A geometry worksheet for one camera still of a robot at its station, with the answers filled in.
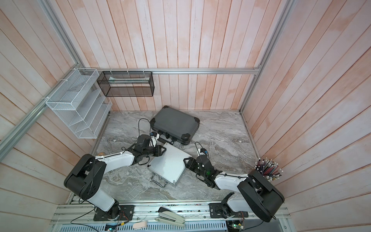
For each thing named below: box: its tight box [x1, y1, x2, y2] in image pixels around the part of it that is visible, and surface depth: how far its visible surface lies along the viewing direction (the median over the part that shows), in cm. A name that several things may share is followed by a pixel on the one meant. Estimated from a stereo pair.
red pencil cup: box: [254, 157, 284, 182], surface depth 74 cm
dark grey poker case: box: [150, 105, 200, 145], surface depth 103 cm
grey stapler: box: [154, 206, 186, 227], surface depth 72 cm
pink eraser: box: [132, 221, 148, 229], surface depth 70 cm
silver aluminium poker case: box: [146, 142, 193, 188], surface depth 86 cm
